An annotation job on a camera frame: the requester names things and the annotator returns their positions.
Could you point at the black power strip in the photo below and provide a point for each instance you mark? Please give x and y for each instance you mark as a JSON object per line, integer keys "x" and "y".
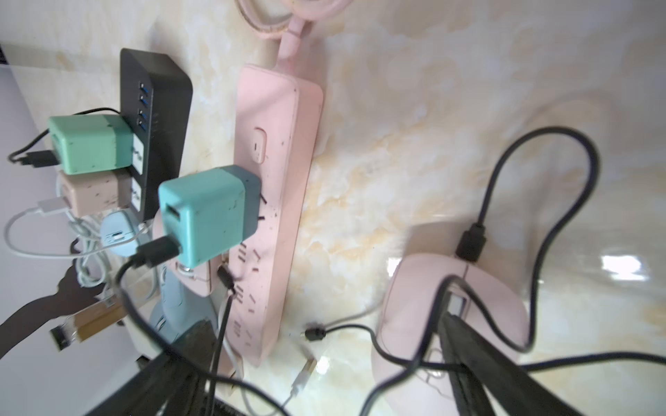
{"x": 155, "y": 100}

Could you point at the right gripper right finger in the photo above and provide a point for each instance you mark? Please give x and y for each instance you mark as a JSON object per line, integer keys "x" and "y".
{"x": 486, "y": 371}

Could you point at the beige plug on black strip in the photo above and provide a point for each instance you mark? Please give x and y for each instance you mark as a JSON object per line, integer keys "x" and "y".
{"x": 91, "y": 193}

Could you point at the pink mouse right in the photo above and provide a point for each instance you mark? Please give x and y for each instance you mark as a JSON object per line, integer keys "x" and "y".
{"x": 405, "y": 315}

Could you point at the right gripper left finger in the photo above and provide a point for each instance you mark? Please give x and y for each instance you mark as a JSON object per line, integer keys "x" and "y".
{"x": 167, "y": 386}

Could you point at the pink power strip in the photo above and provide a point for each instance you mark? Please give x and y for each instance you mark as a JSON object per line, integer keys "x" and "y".
{"x": 277, "y": 119}

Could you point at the green charger plug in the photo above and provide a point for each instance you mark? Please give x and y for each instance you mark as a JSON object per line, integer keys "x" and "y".
{"x": 210, "y": 212}

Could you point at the green plug on black strip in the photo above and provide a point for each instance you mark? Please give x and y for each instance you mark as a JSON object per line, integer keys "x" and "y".
{"x": 91, "y": 143}

